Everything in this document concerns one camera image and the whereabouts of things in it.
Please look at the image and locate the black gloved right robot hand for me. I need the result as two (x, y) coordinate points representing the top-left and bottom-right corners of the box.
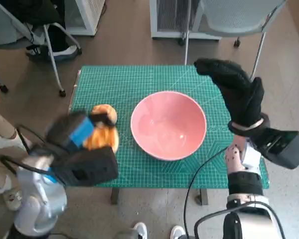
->
(193, 58), (265, 127)

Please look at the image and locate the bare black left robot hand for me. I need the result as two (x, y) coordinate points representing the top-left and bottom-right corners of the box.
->
(46, 111), (118, 152)

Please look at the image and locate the long toy bread loaf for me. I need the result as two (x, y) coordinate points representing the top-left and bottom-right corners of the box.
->
(86, 125), (120, 152)

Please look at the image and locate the round toy bread bun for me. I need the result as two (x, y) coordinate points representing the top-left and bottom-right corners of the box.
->
(91, 104), (118, 125)

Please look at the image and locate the pink bowl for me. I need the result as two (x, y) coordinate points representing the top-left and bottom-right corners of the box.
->
(130, 91), (207, 161)

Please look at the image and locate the green cutting mat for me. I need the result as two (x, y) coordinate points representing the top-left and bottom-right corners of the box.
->
(67, 65), (270, 189)

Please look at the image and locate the dark metal table leg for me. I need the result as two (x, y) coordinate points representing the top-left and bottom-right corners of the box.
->
(111, 188), (120, 205)
(196, 188), (209, 206)

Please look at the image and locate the grey office chair mesh back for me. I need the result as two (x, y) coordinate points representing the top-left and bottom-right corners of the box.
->
(183, 0), (287, 79)

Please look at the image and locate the person in beige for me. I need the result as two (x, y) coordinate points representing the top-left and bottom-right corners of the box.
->
(0, 82), (34, 211)

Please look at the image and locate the white shoe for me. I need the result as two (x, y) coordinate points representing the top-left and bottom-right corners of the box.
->
(134, 222), (148, 239)
(169, 225), (186, 239)

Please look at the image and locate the grey office chair solid seat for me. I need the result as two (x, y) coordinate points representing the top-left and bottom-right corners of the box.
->
(0, 0), (83, 98)

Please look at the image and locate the person in black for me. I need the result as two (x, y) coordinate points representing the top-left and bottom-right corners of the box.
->
(0, 0), (83, 62)

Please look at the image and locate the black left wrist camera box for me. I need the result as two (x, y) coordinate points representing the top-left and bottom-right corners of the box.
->
(51, 146), (119, 187)

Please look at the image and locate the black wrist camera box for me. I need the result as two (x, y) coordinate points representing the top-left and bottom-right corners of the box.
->
(254, 128), (299, 170)
(51, 146), (119, 187)

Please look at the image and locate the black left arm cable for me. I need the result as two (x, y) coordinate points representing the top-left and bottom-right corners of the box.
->
(0, 123), (73, 175)

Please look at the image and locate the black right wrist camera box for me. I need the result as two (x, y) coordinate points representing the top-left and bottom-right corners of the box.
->
(254, 128), (299, 170)

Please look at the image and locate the long thin black cable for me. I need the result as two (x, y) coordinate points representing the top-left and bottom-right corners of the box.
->
(184, 146), (227, 239)

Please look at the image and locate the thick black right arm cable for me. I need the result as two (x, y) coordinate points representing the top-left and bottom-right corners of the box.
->
(194, 205), (286, 239)

